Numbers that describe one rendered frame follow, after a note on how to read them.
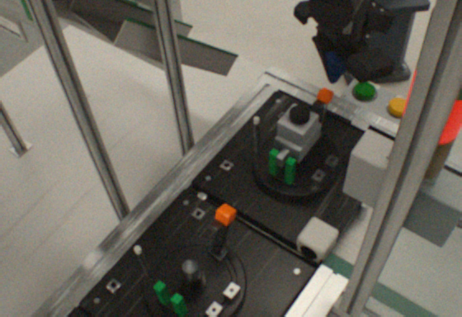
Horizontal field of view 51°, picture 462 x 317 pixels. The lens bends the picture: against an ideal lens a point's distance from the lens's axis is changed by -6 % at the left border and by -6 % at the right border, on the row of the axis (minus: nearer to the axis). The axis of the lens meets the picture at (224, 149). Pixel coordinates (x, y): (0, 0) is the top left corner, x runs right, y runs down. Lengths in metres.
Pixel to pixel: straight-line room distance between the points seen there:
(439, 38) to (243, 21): 0.96
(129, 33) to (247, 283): 0.38
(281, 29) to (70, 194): 0.62
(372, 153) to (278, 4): 0.86
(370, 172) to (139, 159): 0.58
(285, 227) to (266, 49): 0.53
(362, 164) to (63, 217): 0.61
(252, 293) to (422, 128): 0.39
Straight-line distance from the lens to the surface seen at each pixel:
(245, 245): 0.74
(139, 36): 0.74
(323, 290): 0.73
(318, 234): 0.73
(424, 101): 0.37
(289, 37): 1.21
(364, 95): 0.93
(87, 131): 0.67
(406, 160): 0.43
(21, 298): 0.91
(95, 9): 0.84
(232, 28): 1.24
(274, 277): 0.72
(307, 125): 0.72
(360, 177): 0.52
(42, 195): 1.00
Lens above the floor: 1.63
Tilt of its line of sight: 52 degrees down
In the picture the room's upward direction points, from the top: 6 degrees counter-clockwise
